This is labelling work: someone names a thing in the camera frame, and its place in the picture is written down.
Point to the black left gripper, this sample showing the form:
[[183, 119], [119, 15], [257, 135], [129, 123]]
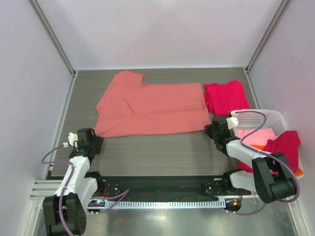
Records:
[[98, 140]]

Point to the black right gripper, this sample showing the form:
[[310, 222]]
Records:
[[207, 130]]

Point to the salmon pink t-shirt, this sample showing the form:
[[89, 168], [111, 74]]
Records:
[[130, 107]]

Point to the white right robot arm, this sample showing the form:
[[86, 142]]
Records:
[[272, 178]]

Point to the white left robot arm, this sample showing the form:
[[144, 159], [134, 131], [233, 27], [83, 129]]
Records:
[[65, 211]]

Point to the folded magenta t-shirt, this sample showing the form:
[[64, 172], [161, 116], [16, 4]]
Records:
[[221, 99]]

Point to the white plastic laundry basket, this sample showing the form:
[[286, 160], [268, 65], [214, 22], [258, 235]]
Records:
[[251, 121]]

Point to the light pink shirt in basket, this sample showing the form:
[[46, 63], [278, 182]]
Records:
[[260, 138]]

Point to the crimson shirt over basket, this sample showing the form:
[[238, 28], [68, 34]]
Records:
[[287, 144]]

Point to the orange shirt in basket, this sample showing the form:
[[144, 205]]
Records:
[[299, 172]]

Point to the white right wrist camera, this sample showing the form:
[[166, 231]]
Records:
[[232, 120]]

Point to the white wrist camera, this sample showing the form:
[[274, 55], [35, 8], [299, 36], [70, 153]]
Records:
[[232, 120], [72, 140]]

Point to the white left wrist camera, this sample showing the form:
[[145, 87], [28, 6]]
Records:
[[72, 140]]

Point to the right aluminium frame post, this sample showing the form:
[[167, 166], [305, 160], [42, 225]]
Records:
[[284, 4]]

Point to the aluminium frame post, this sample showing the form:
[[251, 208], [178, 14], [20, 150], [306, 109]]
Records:
[[48, 28], [284, 4]]

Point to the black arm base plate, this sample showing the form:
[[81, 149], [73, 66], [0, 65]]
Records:
[[171, 189]]

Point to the white slotted cable duct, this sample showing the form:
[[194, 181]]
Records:
[[99, 205]]

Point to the left aluminium frame post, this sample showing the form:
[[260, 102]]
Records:
[[48, 28]]

